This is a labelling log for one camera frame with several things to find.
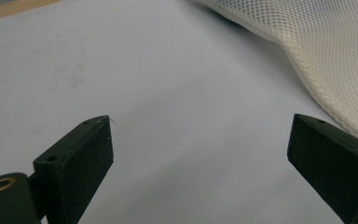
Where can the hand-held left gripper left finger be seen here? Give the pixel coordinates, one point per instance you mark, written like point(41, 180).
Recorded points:
point(74, 168)

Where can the white cloth with printed emblem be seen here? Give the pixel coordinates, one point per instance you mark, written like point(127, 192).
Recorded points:
point(323, 46)

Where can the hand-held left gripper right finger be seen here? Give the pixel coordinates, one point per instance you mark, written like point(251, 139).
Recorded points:
point(329, 161)

